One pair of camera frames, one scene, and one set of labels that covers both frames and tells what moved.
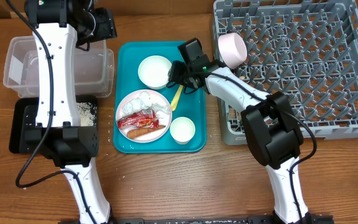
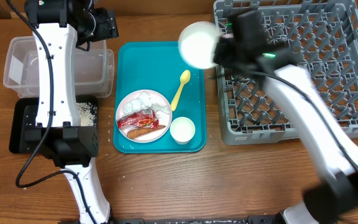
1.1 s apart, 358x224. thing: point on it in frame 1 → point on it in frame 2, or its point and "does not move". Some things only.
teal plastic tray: [150, 117] does not move
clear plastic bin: [94, 68] does not move
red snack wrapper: [145, 119] does not move
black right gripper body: [181, 76] → [231, 53]
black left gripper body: [98, 27] does not move
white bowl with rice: [153, 71] → [196, 45]
